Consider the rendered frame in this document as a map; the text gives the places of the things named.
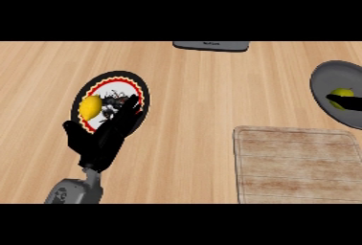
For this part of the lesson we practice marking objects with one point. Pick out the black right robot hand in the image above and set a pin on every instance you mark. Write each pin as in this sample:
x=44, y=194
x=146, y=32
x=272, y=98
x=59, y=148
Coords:
x=348, y=102

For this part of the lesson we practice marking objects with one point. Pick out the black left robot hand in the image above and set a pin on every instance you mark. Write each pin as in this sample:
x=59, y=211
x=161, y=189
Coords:
x=100, y=140

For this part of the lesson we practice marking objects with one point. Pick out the green pear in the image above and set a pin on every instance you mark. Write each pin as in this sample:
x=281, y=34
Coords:
x=340, y=94

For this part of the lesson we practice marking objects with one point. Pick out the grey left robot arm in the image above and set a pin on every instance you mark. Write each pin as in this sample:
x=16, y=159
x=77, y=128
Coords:
x=75, y=191

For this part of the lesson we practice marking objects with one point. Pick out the grey pan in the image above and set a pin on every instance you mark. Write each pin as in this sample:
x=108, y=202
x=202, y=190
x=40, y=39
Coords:
x=338, y=83

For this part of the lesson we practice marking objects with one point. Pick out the wooden cutting board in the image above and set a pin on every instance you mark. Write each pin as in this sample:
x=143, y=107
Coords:
x=298, y=166

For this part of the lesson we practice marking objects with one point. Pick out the yellow lemon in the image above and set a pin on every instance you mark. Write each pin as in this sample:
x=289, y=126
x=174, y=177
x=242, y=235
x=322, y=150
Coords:
x=90, y=107

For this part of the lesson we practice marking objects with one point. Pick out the black patterned plate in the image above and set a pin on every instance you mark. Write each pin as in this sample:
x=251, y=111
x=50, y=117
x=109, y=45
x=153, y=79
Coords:
x=136, y=86

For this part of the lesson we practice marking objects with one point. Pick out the grey flat appliance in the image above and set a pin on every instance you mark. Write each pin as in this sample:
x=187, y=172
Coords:
x=211, y=46

